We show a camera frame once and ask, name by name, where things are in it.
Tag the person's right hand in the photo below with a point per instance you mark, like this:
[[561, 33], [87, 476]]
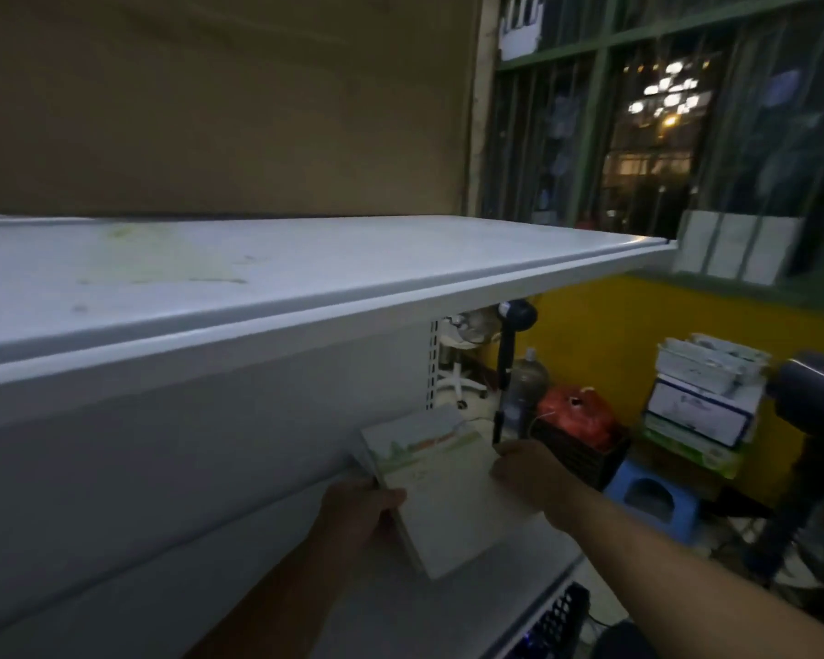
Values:
[[532, 476]]

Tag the person's left hand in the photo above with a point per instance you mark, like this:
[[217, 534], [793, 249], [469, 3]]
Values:
[[353, 511]]

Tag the person's left thumb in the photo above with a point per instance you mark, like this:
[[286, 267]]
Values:
[[390, 499]]

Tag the person's right fingers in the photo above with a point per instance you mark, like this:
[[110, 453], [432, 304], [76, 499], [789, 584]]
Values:
[[507, 461]]

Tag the white book with green print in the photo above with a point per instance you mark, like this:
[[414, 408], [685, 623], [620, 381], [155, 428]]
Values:
[[446, 494]]

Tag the person's right forearm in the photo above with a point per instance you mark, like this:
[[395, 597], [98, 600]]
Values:
[[686, 583]]

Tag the person's left forearm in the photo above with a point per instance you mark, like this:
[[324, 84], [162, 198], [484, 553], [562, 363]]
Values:
[[274, 603]]

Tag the large clear water bottle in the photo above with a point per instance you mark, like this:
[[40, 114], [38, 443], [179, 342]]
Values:
[[525, 391]]

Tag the black plastic crate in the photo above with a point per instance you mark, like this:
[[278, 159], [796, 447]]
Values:
[[580, 456]]

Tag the red plastic bag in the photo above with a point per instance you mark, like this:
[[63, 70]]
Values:
[[578, 415]]

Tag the white office chair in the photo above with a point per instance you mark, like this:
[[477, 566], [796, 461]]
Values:
[[457, 367]]

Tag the black standing fan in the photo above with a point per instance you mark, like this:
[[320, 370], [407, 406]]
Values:
[[508, 349]]

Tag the blue plastic stool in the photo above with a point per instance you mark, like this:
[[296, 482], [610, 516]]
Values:
[[652, 500]]

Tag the white metal shelf unit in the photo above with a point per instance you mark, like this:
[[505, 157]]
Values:
[[247, 404]]

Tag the black plastic basket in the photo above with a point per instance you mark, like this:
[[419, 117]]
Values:
[[553, 628]]

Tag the stack of white boxes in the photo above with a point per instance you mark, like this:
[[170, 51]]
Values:
[[707, 398]]

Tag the white papers on window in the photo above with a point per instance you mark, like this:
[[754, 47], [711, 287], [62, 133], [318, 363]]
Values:
[[738, 246]]

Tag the green barred window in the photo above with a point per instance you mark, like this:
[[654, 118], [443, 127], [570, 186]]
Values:
[[666, 130]]

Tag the brown cardboard sheet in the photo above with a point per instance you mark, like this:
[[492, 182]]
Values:
[[220, 102]]

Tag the white paper sign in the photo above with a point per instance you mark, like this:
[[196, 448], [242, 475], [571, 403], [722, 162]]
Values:
[[520, 27]]

